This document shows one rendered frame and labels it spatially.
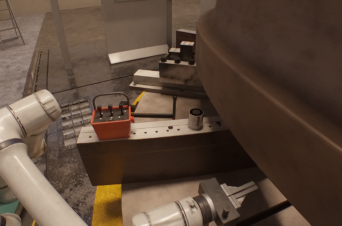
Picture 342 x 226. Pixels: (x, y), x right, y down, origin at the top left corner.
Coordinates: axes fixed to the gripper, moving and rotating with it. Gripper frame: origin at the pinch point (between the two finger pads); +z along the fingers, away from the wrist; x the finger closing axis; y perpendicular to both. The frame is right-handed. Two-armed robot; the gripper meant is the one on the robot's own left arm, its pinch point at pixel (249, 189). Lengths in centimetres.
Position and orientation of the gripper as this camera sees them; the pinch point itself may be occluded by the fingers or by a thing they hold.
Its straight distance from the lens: 65.1
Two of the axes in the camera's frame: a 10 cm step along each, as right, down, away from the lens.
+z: 9.3, -1.9, 3.1
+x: -3.6, -4.9, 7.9
